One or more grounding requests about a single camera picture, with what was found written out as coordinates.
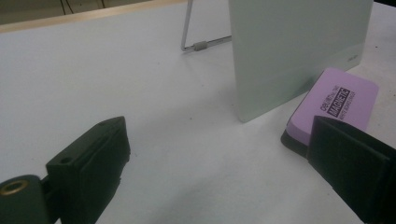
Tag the wooden table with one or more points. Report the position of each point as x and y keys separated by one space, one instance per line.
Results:
x=77 y=16

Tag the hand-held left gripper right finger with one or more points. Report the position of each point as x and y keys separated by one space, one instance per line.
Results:
x=355 y=165

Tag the purple whiteboard eraser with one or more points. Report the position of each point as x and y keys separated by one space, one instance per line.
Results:
x=342 y=90

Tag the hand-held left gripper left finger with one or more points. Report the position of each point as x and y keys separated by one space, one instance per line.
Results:
x=90 y=168

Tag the metal whiteboard stand leg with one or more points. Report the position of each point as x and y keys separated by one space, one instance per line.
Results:
x=199 y=46

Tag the frosted glass whiteboard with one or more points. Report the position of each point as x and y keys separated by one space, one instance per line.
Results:
x=280 y=46

